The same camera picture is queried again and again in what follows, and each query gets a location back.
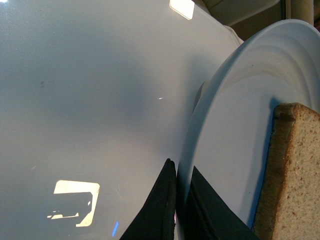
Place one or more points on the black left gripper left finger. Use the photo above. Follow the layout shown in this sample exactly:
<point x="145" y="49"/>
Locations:
<point x="156" y="219"/>

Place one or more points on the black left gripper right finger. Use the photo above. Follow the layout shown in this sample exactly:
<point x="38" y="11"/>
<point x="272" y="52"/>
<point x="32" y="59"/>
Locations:
<point x="208" y="217"/>

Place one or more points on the light blue plate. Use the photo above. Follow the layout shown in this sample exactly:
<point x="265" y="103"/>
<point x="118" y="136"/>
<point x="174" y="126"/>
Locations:
<point x="228" y="135"/>

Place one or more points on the brown bread slice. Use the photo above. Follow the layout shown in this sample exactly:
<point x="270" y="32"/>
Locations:
<point x="289" y="203"/>

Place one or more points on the beige sofa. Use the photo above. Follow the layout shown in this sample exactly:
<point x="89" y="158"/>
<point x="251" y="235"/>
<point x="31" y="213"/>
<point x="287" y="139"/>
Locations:
<point x="247" y="17"/>

